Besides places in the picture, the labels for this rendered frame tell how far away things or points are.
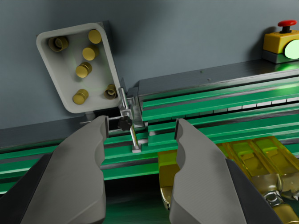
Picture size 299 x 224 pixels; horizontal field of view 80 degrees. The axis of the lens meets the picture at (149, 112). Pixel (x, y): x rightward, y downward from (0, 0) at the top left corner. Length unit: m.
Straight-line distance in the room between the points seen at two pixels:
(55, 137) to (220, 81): 0.49
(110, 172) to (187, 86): 0.32
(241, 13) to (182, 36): 0.17
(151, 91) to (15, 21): 0.42
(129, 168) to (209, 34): 0.44
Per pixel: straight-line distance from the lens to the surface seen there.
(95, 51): 0.53
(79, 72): 0.55
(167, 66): 0.58
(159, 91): 0.47
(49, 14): 0.62
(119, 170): 0.53
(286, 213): 0.40
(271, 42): 0.61
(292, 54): 0.58
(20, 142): 0.68
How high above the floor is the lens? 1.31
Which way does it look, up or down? 61 degrees down
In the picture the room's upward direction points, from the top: 179 degrees clockwise
